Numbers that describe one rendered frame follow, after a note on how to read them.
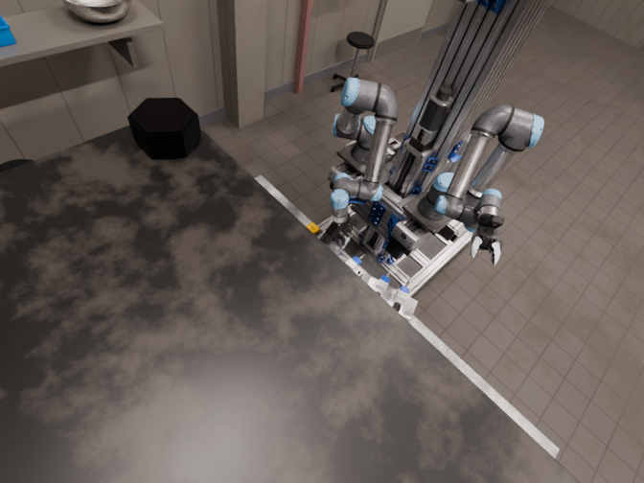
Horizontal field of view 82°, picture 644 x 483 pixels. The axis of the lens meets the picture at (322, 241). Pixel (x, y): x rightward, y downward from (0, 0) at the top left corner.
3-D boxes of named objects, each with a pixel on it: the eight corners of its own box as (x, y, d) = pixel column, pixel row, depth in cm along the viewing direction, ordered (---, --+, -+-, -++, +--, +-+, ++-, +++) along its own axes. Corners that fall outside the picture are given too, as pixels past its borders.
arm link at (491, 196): (494, 205, 153) (506, 191, 146) (493, 223, 146) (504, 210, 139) (476, 197, 153) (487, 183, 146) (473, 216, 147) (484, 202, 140)
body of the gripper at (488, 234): (490, 255, 137) (493, 232, 144) (499, 241, 130) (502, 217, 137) (469, 249, 138) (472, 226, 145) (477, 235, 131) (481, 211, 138)
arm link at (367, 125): (379, 150, 200) (385, 130, 189) (354, 146, 199) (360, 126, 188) (379, 136, 207) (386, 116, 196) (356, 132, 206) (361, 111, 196)
